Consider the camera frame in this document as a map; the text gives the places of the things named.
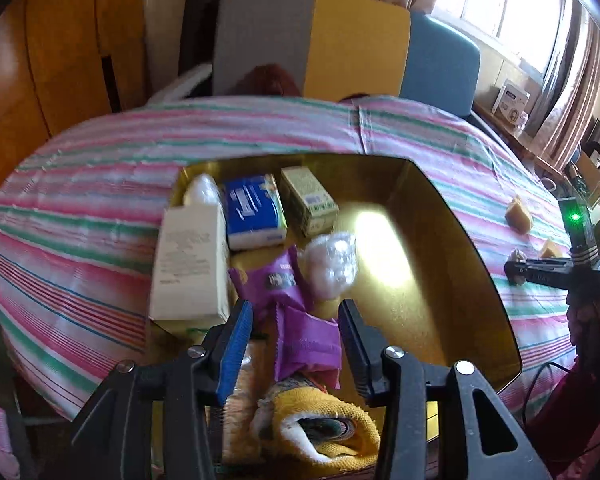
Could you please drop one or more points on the small cream green box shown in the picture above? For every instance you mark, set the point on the small cream green box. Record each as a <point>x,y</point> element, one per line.
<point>307,197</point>

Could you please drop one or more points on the blue headboard panel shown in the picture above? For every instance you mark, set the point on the blue headboard panel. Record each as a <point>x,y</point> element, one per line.
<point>440,65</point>

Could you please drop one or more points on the person's right forearm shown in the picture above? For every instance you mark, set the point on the person's right forearm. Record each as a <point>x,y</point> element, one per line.
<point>580,420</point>

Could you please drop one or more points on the white cloth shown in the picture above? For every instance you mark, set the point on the white cloth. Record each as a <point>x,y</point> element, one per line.
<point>185,85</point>

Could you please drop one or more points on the window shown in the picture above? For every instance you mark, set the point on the window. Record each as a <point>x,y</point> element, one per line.
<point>505,5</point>

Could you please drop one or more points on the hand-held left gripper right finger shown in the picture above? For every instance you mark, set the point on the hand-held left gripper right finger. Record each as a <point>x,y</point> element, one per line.
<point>357,355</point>

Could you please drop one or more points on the striped bedsheet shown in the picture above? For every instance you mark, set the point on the striped bedsheet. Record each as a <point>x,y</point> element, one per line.
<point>105,170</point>

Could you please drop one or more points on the clear plastic-wrapped white item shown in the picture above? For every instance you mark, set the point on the clear plastic-wrapped white item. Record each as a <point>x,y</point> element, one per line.
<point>330,265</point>

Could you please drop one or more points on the black headboard panel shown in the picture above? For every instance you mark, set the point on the black headboard panel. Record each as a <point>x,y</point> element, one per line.
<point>200,25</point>

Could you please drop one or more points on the white cardboard box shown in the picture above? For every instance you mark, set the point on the white cardboard box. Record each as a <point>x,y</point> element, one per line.
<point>190,265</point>

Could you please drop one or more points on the pink plush item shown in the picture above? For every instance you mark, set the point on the pink plush item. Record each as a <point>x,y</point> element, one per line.
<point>2,440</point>

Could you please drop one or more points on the gold metal tray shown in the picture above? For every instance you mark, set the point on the gold metal tray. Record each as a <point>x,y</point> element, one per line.
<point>430,285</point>

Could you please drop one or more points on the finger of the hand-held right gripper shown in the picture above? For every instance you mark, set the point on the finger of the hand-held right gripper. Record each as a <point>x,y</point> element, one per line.
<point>521,271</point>

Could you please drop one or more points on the person's right hand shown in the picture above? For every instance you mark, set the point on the person's right hand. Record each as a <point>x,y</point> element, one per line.
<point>592,327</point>

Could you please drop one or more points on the wooden bedside desk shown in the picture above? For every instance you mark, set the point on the wooden bedside desk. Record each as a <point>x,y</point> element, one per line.
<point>505,135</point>

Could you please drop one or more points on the yellow headboard panel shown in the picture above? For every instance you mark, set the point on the yellow headboard panel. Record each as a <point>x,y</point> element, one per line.
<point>355,45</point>

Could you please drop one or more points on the wooden wardrobe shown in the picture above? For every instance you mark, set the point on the wooden wardrobe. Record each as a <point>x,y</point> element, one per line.
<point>55,60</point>

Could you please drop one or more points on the purple snack packet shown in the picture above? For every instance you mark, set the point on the purple snack packet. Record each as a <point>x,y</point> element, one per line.
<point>275,280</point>
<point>307,345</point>

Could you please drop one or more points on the white printed box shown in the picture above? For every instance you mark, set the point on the white printed box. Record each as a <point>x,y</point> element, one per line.
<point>511,102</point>

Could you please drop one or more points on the yellow sock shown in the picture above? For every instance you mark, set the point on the yellow sock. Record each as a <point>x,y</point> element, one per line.
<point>340,410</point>

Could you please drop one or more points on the blue tissue pack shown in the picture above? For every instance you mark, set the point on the blue tissue pack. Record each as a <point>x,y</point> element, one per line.
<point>255,210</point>

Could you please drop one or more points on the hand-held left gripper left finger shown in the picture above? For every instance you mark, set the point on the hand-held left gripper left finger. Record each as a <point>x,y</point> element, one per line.
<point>232,355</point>

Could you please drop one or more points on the grey headboard panel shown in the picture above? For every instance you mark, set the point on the grey headboard panel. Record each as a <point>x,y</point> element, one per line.
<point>260,30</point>

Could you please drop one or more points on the dark red pillow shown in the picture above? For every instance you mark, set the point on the dark red pillow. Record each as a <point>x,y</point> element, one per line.
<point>267,80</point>

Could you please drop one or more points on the snack packet with green ends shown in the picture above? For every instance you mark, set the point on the snack packet with green ends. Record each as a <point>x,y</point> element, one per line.
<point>242,410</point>

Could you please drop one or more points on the small brown bread piece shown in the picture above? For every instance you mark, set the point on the small brown bread piece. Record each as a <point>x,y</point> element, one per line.
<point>517,255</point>

